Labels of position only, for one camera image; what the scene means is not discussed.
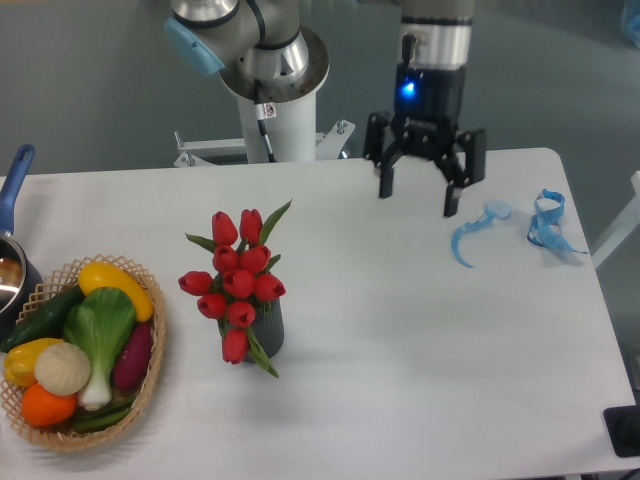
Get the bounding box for red tulip bouquet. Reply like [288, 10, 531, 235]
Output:
[178, 202, 291, 378]

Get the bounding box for cream steamed bun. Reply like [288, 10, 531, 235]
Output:
[34, 342, 91, 396]

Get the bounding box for woven wicker basket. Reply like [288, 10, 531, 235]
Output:
[1, 255, 166, 451]

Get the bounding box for yellow squash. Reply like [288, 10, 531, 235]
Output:
[78, 261, 154, 322]

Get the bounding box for black device at edge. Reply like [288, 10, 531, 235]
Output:
[603, 405, 639, 458]

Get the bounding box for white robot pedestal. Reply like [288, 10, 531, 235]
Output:
[174, 92, 356, 167]

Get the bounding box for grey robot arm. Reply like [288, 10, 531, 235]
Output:
[164, 1, 486, 217]

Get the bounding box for orange fruit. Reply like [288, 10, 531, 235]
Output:
[21, 383, 77, 427]

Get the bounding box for green bok choy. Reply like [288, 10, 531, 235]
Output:
[63, 287, 136, 411]

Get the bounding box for blue curved strap piece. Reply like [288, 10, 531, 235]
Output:
[450, 200, 512, 270]

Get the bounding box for green bean pods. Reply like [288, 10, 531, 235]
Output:
[71, 395, 135, 434]

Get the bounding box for yellow bell pepper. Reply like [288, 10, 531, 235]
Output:
[3, 338, 63, 388]

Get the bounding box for purple sweet potato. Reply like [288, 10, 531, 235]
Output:
[112, 323, 153, 391]

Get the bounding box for blue handled saucepan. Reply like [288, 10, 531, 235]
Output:
[1, 144, 42, 340]

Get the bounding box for dark green cucumber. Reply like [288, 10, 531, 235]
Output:
[1, 285, 85, 353]

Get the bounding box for white frame right edge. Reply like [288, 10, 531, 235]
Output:
[591, 171, 639, 269]

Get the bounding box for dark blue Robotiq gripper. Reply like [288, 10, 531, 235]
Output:
[362, 15, 487, 217]

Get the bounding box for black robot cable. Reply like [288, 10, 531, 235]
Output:
[252, 78, 278, 163]

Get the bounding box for blue ribbon strap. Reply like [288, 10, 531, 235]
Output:
[526, 188, 589, 261]

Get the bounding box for dark grey ribbed vase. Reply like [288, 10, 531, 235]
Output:
[243, 300, 285, 363]

